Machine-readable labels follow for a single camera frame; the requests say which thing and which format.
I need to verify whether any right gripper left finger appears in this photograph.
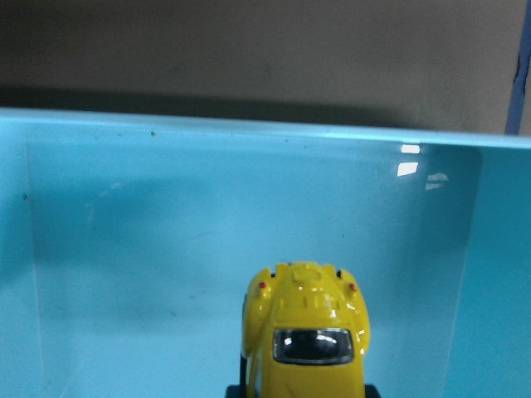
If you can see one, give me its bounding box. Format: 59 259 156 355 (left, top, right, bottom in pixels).
225 385 245 398

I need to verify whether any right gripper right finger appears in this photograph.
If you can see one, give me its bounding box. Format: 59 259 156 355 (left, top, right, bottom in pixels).
364 384 380 398

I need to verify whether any yellow beetle toy car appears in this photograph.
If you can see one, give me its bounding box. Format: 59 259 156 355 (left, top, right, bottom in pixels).
239 261 371 397

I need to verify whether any teal plastic bin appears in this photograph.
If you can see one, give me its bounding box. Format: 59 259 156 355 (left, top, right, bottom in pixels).
1 109 530 397

